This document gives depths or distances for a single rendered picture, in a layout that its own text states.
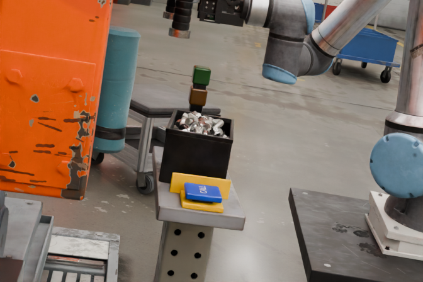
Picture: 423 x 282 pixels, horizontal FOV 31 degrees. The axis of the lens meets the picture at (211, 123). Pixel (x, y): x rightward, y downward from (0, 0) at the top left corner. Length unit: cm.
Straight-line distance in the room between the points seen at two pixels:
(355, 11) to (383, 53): 515
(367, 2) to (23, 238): 100
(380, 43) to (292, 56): 519
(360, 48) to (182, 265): 554
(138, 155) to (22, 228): 105
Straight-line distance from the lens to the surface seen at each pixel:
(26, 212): 199
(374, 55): 711
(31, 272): 186
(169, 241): 164
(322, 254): 182
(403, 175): 175
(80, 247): 219
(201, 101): 182
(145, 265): 232
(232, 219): 149
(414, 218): 195
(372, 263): 184
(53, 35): 117
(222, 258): 247
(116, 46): 160
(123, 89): 162
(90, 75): 117
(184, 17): 157
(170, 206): 148
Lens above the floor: 94
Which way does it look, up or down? 13 degrees down
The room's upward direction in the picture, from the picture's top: 10 degrees clockwise
